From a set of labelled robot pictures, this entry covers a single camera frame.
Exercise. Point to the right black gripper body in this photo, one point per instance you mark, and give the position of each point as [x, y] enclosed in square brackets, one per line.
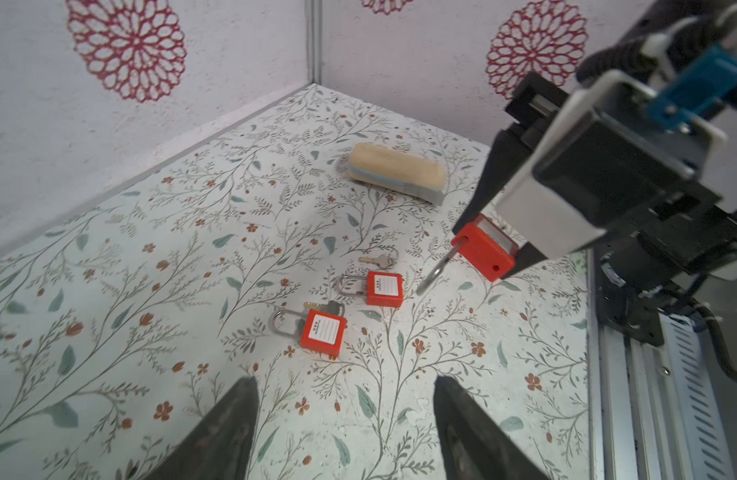
[633, 272]

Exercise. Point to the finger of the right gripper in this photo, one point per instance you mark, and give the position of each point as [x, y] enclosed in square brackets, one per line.
[525, 258]
[507, 154]

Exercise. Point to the red padlock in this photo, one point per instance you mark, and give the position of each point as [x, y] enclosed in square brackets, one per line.
[484, 246]
[315, 331]
[377, 288]

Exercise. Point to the loose brass key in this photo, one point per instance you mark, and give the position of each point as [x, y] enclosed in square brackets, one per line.
[382, 260]

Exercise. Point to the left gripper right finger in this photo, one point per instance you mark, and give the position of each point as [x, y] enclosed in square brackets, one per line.
[472, 445]

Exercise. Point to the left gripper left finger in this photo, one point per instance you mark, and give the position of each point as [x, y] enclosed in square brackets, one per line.
[221, 445]

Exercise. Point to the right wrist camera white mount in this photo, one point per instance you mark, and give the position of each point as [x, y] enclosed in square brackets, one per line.
[601, 168]

